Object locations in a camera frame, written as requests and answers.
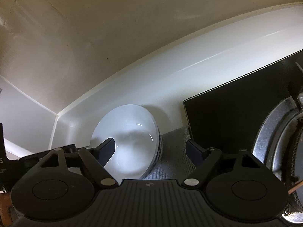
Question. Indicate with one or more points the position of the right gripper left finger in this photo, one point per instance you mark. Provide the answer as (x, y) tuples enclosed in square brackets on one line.
[(94, 161)]

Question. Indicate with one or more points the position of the grey counter mat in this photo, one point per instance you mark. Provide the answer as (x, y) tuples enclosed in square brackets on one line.
[(174, 163)]

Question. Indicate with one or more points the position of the blue white patterned bowl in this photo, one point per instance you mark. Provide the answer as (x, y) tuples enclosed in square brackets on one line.
[(137, 139)]

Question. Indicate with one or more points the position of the black gas stove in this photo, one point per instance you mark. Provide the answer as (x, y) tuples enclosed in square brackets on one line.
[(256, 121)]

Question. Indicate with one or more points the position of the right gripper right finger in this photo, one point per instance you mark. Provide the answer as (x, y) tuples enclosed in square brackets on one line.
[(204, 160)]

